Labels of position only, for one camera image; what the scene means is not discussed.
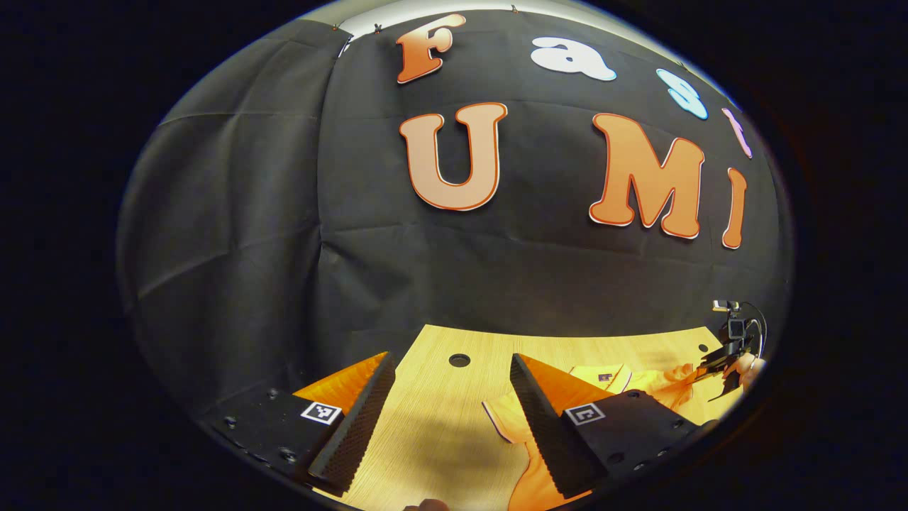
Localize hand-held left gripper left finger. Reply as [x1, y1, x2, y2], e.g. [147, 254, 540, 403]
[204, 352, 397, 498]

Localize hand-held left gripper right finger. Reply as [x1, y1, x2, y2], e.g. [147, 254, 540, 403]
[509, 353, 719, 500]

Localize orange T-shirt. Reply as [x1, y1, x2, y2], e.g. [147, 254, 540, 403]
[482, 363, 719, 511]

